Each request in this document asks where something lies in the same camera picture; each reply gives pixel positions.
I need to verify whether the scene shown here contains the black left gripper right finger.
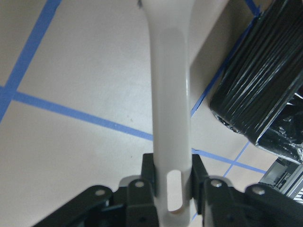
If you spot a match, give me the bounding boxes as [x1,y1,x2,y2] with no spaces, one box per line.
[190,154,209,213]

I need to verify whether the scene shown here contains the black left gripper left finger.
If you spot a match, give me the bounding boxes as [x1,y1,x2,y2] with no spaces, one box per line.
[141,153,157,196]

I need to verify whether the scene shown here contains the beige hand brush black bristles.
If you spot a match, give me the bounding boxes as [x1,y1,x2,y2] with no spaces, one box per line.
[142,0,194,227]

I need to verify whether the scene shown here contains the black bag lined bin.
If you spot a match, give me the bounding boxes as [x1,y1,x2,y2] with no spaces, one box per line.
[210,0,303,164]

